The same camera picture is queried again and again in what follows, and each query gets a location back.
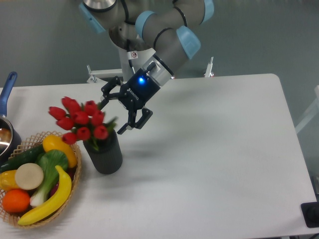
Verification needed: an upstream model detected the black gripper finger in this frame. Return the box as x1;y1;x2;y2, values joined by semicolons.
117;107;153;134
99;76;125;110

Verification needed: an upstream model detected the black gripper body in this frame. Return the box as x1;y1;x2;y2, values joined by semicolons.
118;69;160;111

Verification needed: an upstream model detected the red tulip bouquet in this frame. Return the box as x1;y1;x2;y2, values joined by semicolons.
48;97;117;151

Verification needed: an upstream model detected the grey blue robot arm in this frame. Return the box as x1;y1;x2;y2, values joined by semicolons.
79;0;214;134

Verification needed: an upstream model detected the dark grey ribbed vase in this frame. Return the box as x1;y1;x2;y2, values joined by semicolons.
83;130;123;175

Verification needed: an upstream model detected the woven wicker basket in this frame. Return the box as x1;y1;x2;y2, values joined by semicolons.
0;131;82;229

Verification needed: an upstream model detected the red fruit under banana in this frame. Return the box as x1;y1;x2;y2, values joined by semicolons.
49;169;75;197

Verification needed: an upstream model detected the green bok choy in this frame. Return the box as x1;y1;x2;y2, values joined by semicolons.
30;149;68;208

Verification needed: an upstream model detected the yellow banana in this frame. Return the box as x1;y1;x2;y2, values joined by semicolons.
17;165;72;226

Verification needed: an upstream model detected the beige round mushroom cap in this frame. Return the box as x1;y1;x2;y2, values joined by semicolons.
14;163;44;190

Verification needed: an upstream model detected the green cucumber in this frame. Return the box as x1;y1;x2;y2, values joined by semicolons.
0;144;44;173

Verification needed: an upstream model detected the yellow bell pepper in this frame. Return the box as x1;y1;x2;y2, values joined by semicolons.
0;170;20;191

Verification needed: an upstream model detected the orange fruit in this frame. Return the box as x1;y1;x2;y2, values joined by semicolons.
2;189;30;213

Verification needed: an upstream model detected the black device at edge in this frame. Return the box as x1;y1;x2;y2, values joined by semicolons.
301;202;319;228

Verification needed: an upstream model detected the blue handled saucepan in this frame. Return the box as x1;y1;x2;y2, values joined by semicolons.
0;71;21;165

